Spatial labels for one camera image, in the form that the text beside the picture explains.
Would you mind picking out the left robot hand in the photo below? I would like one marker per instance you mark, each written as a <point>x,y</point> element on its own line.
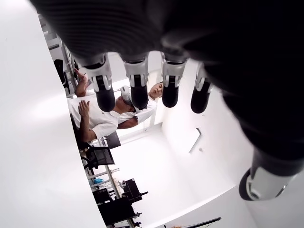
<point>190,28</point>

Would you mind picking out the standing person in white shirt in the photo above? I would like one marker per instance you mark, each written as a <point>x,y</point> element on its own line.
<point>155,91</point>

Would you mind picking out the white VR headset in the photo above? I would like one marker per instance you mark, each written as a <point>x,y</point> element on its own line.
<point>124,93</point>

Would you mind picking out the seated person in white shirt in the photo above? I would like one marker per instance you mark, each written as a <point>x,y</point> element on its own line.
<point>102,120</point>

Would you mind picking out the dark flat panel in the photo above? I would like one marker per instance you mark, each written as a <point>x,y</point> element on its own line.
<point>113,140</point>

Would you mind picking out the black folding chair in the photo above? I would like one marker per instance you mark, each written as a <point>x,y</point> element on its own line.
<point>103,155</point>

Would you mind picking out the black equipment cabinet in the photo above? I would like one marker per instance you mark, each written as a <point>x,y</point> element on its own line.
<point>118,209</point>

